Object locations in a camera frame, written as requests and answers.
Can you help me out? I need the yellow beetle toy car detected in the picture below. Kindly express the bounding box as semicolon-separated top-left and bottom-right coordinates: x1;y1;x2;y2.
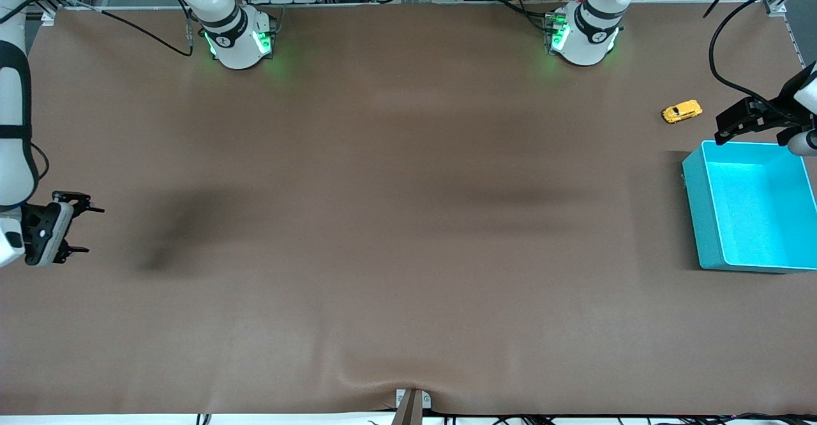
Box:
662;100;703;124

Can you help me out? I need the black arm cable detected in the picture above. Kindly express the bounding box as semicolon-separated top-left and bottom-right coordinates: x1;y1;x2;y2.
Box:
0;0;195;186
702;0;817;113

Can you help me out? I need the brown table mat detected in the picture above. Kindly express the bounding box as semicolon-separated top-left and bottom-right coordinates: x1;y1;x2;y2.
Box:
0;1;817;416

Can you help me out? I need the teal plastic bin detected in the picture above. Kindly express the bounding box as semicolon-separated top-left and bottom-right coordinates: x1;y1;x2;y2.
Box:
682;140;817;274

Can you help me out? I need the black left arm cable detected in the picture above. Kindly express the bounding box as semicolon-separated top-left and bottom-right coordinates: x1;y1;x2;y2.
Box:
702;0;817;113

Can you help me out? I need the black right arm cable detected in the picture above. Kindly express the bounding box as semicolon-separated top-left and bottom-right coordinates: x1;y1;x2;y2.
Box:
0;0;195;186

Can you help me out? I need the metal table edge bracket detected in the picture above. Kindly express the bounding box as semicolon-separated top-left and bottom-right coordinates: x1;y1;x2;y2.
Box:
395;388;432;425

